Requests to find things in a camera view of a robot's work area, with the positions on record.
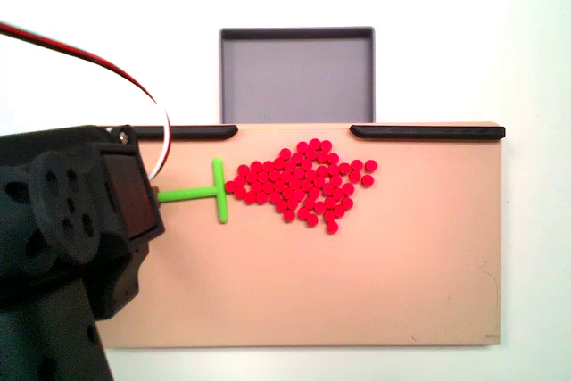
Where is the green T pusher brown handle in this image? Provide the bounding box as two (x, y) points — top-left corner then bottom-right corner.
(151, 157), (231, 224)

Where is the beige flat board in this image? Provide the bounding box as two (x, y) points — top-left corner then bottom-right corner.
(97, 120), (507, 349)

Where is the grey shallow tray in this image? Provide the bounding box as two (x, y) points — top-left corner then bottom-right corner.
(218, 26), (377, 125)

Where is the black foam edge rail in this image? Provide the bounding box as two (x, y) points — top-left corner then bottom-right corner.
(350, 124), (507, 143)
(133, 124), (239, 142)

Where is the red black white servo cable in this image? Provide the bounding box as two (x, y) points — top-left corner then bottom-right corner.
(0, 20), (173, 177)

